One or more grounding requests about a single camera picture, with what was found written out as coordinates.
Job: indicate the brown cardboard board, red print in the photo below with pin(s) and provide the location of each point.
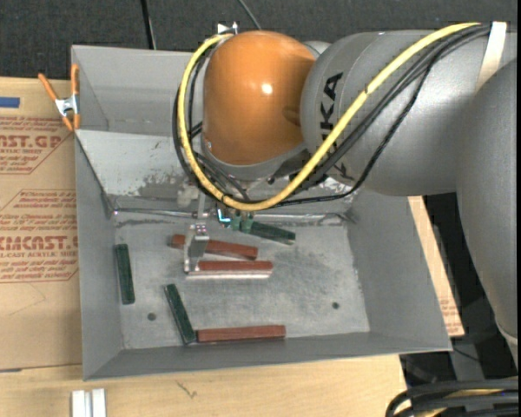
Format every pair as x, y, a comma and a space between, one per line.
34, 215

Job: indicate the grey metal bin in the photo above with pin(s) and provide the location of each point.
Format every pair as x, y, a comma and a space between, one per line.
286, 302

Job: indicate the red-brown flat block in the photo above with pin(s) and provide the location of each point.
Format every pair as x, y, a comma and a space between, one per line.
230, 248
241, 333
236, 266

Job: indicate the dark green flat block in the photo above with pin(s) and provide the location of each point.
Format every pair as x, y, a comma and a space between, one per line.
271, 233
124, 274
180, 315

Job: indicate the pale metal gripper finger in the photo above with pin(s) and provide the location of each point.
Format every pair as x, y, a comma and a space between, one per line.
199, 246
187, 259

